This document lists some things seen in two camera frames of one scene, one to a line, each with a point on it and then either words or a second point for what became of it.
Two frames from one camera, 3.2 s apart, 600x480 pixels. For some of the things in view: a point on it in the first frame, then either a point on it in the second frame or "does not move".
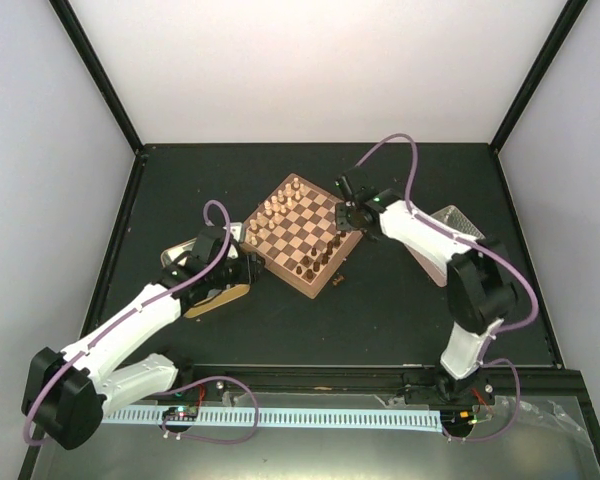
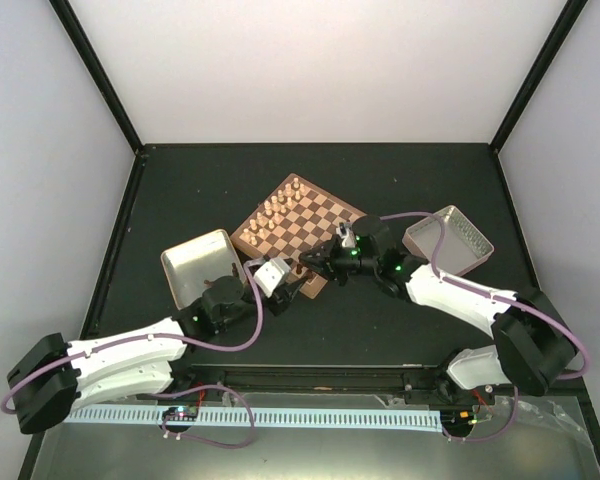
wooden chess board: (296, 231) does not move
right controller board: (457, 419) does not move
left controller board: (180, 412) does not move
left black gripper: (250, 273) → (284, 298)
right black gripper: (342, 222) → (329, 247)
